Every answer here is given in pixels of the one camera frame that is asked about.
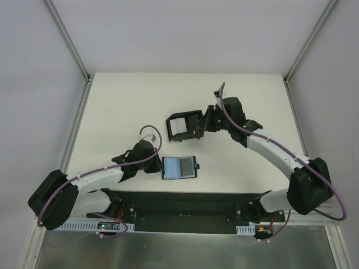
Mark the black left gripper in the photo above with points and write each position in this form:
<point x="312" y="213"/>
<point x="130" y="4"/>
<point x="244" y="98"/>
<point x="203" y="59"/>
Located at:
<point x="153" y="167"/>

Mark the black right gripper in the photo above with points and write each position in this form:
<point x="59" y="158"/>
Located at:
<point x="209" y="120"/>

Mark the black plastic card tray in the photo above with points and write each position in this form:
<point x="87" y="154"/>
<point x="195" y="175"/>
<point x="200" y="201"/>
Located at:
<point x="191" y="119"/>

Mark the blue leather card holder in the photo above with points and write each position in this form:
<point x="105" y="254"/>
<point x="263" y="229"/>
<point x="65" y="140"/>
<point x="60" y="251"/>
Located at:
<point x="171" y="169"/>

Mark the dark credit card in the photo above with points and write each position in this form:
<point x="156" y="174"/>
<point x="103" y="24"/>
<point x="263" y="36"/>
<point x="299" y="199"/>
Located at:
<point x="186" y="167"/>

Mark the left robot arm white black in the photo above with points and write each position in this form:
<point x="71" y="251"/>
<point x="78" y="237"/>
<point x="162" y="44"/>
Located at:
<point x="61" y="196"/>

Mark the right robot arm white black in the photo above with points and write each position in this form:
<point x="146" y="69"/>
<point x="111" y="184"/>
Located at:
<point x="308" y="179"/>

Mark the white cards stack in tray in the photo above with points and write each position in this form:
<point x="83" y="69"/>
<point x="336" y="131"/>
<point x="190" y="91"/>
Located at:
<point x="178" y="126"/>

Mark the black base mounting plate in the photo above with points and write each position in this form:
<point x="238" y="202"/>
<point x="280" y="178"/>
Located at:
<point x="179" y="212"/>

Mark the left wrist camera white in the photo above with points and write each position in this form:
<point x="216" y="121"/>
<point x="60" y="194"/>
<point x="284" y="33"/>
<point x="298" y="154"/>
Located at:
<point x="151" y="138"/>

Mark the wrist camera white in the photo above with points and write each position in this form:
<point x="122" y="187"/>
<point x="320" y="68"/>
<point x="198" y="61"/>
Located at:
<point x="218" y="95"/>
<point x="151" y="138"/>

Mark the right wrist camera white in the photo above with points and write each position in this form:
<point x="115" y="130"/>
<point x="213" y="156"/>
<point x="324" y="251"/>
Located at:
<point x="218" y="95"/>

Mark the right aluminium frame post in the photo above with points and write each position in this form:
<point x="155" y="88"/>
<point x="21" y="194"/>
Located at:
<point x="314" y="33"/>

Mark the aluminium frame post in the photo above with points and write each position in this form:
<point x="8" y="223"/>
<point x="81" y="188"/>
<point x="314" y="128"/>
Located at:
<point x="314" y="33"/>
<point x="59" y="24"/>

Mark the left white cable duct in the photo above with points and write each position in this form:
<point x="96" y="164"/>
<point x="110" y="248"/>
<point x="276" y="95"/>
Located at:
<point x="95" y="225"/>

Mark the white cable duct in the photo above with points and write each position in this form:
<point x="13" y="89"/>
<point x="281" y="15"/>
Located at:
<point x="95" y="225"/>
<point x="246" y="230"/>

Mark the right white cable duct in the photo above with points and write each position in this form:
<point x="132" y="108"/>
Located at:
<point x="246" y="230"/>

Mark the left aluminium frame post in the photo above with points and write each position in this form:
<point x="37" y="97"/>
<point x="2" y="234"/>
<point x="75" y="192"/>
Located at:
<point x="59" y="24"/>

